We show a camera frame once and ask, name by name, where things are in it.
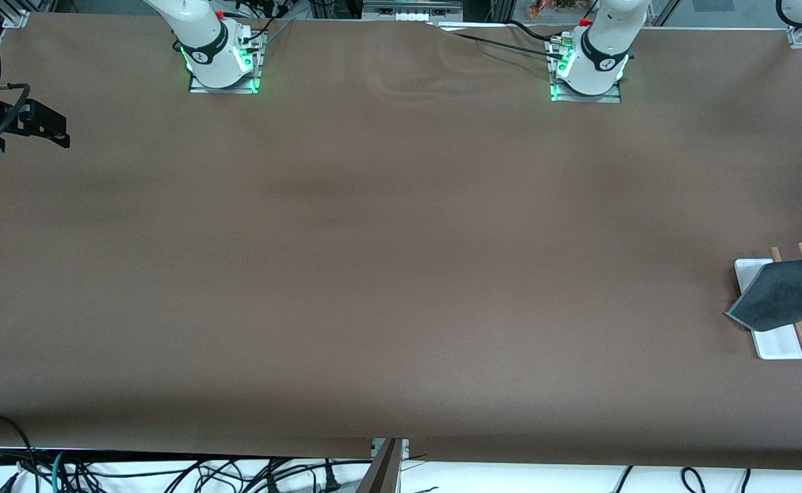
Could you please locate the grey towel with pink side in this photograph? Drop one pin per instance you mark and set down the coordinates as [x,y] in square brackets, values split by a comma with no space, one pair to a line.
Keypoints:
[791,294]

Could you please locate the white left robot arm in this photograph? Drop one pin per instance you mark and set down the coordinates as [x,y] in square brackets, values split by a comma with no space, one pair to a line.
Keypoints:
[603,48]

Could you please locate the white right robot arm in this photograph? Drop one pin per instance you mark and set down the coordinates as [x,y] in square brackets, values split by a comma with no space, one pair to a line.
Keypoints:
[202,41]

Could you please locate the white power strip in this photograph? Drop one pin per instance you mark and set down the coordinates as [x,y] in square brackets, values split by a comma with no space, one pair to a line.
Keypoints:
[411,9]

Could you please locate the dark diagonal support beam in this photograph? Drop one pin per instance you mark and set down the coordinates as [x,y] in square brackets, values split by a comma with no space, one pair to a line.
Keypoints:
[380,472]

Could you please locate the aluminium frame profile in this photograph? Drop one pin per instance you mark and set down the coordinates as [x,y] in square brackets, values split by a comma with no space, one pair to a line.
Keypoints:
[801,35]
[16,15]

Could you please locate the silver table edge bracket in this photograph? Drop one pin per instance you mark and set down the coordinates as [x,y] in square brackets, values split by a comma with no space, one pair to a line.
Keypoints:
[400,446]

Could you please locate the white rack base plate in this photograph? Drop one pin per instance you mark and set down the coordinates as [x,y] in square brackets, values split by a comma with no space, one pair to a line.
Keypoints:
[777,342]

